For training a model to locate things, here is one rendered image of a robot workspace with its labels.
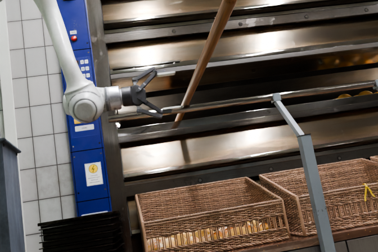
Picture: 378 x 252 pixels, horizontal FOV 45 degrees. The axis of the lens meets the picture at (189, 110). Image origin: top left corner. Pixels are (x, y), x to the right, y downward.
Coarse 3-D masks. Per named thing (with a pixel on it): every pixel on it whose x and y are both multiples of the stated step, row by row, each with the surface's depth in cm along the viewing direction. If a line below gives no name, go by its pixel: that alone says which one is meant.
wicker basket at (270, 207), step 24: (168, 192) 214; (192, 192) 215; (216, 192) 216; (240, 192) 217; (264, 192) 193; (144, 216) 208; (168, 216) 208; (192, 216) 168; (216, 216) 169; (240, 216) 170; (264, 216) 171; (144, 240) 164; (168, 240) 165; (216, 240) 167; (240, 240) 168; (264, 240) 169
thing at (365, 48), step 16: (336, 48) 227; (352, 48) 228; (368, 48) 230; (208, 64) 218; (224, 64) 219; (240, 64) 221; (256, 64) 224; (272, 64) 227; (288, 64) 231; (304, 64) 234; (336, 64) 242; (352, 64) 246; (112, 80) 213; (128, 80) 216; (144, 80) 219; (160, 80) 222; (176, 80) 225; (208, 80) 232; (224, 80) 235
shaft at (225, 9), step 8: (224, 0) 97; (232, 0) 96; (224, 8) 99; (232, 8) 99; (216, 16) 106; (224, 16) 103; (216, 24) 108; (224, 24) 107; (216, 32) 112; (208, 40) 120; (216, 40) 118; (208, 48) 124; (200, 56) 134; (208, 56) 130; (200, 64) 138; (200, 72) 145; (192, 80) 157; (192, 88) 165; (184, 96) 182; (184, 104) 191; (184, 112) 210; (176, 120) 229
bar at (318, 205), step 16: (368, 80) 202; (256, 96) 194; (272, 96) 194; (288, 96) 195; (176, 112) 188; (288, 112) 185; (304, 144) 167; (304, 160) 167; (320, 192) 164; (320, 208) 163; (320, 224) 162; (320, 240) 163
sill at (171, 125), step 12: (360, 96) 239; (372, 96) 240; (276, 108) 232; (288, 108) 233; (300, 108) 234; (312, 108) 235; (180, 120) 226; (192, 120) 226; (204, 120) 227; (216, 120) 228; (228, 120) 228; (120, 132) 221; (132, 132) 222; (144, 132) 222
